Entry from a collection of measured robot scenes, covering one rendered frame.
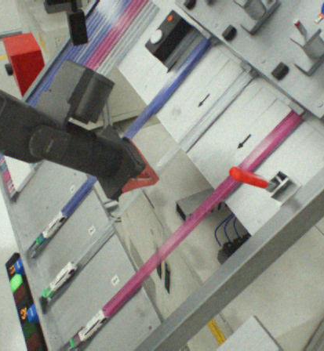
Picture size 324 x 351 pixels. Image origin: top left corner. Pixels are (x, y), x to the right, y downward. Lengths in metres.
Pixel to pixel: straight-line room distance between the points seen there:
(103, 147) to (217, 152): 0.17
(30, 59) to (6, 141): 0.95
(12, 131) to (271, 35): 0.33
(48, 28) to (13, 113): 1.45
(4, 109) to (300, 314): 0.70
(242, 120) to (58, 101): 0.26
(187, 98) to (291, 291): 0.48
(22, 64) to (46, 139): 0.93
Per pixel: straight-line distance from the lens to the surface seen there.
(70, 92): 0.50
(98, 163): 0.55
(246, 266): 0.54
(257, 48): 0.56
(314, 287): 0.96
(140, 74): 0.78
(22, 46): 1.40
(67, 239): 0.78
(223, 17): 0.62
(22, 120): 0.44
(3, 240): 1.85
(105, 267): 0.69
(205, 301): 0.55
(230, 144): 0.59
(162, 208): 1.02
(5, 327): 1.64
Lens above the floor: 1.40
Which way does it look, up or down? 45 degrees down
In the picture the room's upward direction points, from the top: straight up
